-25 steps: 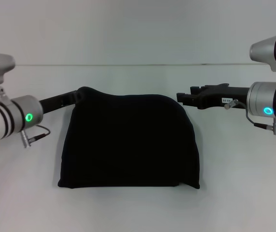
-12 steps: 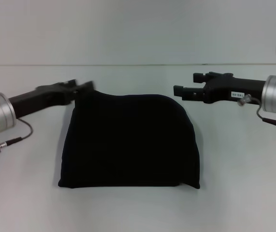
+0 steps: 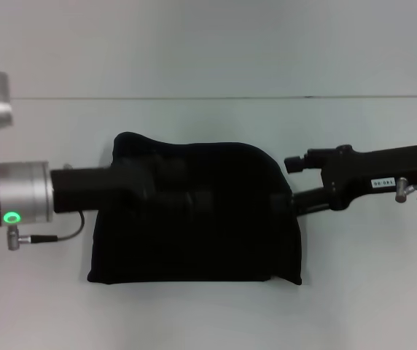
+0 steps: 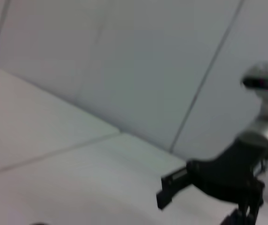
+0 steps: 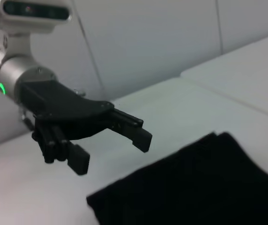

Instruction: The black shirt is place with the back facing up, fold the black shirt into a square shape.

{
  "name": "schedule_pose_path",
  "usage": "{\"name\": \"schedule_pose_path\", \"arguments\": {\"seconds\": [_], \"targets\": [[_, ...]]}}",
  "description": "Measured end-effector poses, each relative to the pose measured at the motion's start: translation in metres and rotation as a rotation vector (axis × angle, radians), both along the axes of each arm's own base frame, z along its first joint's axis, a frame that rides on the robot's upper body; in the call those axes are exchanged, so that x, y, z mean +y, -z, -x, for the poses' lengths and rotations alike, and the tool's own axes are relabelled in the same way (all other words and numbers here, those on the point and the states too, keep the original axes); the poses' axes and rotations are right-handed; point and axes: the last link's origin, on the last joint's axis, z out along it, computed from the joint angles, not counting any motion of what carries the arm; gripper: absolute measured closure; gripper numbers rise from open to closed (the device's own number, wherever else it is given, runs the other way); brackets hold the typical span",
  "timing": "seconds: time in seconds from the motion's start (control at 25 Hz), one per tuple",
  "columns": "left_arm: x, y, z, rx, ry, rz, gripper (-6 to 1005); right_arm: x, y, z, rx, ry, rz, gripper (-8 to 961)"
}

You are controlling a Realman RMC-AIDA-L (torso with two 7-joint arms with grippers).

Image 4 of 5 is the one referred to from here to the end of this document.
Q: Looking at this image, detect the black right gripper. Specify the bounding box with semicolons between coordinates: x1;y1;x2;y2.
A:
156;132;268;225

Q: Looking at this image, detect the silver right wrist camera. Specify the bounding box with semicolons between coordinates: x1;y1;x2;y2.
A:
240;61;268;122

